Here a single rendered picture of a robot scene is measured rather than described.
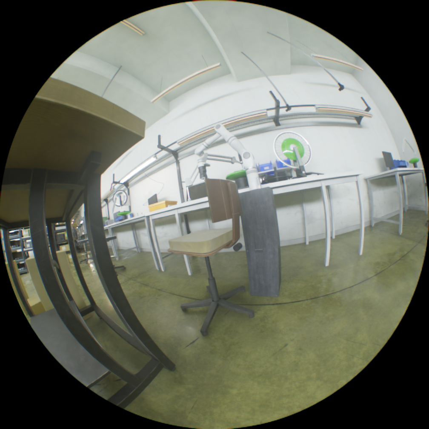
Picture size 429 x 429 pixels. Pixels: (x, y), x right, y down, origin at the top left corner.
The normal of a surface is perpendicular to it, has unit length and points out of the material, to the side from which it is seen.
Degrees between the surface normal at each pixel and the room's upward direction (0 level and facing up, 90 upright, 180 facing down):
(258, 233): 90
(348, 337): 0
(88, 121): 180
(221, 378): 0
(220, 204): 90
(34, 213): 90
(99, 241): 90
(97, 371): 0
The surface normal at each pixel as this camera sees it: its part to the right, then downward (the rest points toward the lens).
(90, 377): -0.18, -0.98
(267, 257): -0.52, 0.11
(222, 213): 0.59, -0.10
